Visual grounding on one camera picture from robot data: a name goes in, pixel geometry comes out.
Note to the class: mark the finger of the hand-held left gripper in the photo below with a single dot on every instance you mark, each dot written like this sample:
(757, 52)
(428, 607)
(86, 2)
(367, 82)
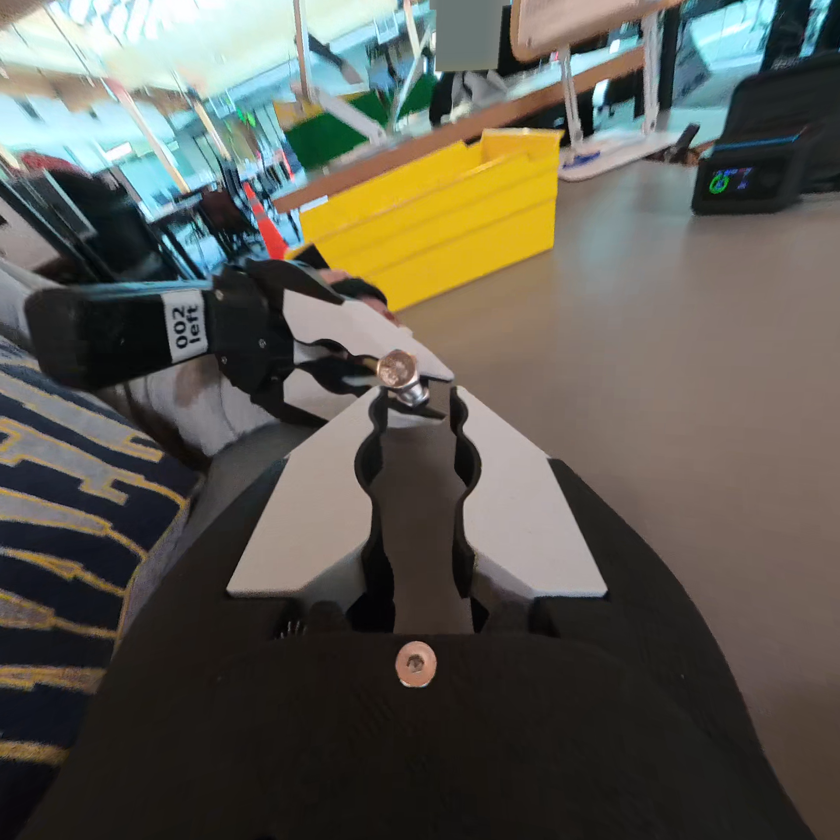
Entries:
(367, 328)
(321, 397)

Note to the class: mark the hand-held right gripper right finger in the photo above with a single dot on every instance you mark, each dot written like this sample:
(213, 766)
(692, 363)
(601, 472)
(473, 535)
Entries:
(525, 518)

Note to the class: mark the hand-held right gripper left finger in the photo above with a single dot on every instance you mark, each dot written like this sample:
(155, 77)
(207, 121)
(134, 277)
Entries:
(308, 518)

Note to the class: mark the silver hex bolt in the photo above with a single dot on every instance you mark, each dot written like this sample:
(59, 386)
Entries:
(397, 367)

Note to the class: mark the large yellow plastic bin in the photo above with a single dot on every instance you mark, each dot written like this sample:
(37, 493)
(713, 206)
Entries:
(426, 223)

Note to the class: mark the person's left hand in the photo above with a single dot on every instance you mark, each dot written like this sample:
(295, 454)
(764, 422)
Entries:
(380, 312)

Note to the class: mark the black chair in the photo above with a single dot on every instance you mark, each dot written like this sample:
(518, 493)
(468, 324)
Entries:
(111, 216)
(226, 223)

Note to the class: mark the orange traffic cone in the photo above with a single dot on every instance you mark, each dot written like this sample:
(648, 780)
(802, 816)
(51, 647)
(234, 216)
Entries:
(269, 229)

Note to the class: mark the wooden office desk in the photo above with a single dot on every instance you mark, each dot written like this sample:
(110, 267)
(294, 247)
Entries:
(367, 174)

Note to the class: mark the grey and navy printed sweatshirt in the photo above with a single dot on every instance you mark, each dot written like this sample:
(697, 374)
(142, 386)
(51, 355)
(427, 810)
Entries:
(65, 525)

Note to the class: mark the white stand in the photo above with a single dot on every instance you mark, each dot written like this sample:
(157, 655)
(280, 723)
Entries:
(623, 148)

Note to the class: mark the wood framed sign board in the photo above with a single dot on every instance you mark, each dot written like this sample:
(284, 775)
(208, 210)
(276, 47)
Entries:
(590, 26)

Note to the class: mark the black portable power station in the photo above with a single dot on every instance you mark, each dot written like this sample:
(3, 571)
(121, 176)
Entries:
(774, 131)

